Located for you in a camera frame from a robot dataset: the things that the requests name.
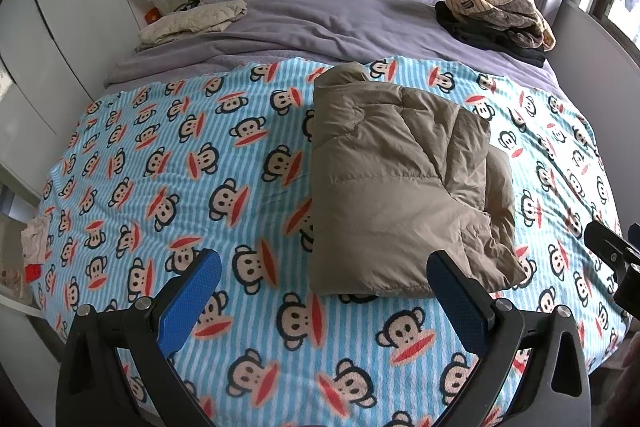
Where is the black folded garment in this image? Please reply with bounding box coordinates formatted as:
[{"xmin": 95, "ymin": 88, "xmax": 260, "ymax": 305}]
[{"xmin": 434, "ymin": 1, "xmax": 548, "ymax": 68}]

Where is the white wardrobe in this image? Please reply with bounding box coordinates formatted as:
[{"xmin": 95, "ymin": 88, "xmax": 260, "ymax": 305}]
[{"xmin": 0, "ymin": 0, "xmax": 166, "ymax": 202}]

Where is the pink crumpled cloth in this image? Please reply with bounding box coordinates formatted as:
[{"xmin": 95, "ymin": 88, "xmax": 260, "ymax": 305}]
[{"xmin": 20, "ymin": 212, "xmax": 53, "ymax": 265}]

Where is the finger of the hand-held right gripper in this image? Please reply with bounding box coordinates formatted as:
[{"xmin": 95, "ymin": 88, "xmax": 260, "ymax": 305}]
[{"xmin": 584, "ymin": 219, "xmax": 640, "ymax": 278}]

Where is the grey brown fuzzy garment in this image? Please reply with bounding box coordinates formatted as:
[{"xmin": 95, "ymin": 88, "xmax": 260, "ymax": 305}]
[{"xmin": 487, "ymin": 0, "xmax": 546, "ymax": 50}]

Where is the cream quilted cloth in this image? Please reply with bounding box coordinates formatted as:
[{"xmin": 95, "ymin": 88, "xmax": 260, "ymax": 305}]
[{"xmin": 138, "ymin": 0, "xmax": 248, "ymax": 48}]

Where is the monkey print striped blanket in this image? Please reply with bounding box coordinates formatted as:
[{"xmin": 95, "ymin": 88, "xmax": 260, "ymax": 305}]
[{"xmin": 27, "ymin": 57, "xmax": 631, "ymax": 427}]

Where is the purple duvet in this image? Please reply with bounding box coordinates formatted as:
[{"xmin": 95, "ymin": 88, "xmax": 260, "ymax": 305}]
[{"xmin": 104, "ymin": 0, "xmax": 558, "ymax": 90}]

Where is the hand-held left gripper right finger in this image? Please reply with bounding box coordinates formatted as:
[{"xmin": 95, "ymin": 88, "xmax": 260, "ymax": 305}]
[{"xmin": 426, "ymin": 251, "xmax": 593, "ymax": 427}]

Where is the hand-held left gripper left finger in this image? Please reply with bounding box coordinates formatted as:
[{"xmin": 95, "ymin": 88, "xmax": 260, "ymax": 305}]
[{"xmin": 55, "ymin": 249, "xmax": 223, "ymax": 427}]

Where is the beige puffer jacket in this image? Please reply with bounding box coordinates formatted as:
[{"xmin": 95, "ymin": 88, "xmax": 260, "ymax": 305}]
[{"xmin": 302, "ymin": 62, "xmax": 528, "ymax": 299}]

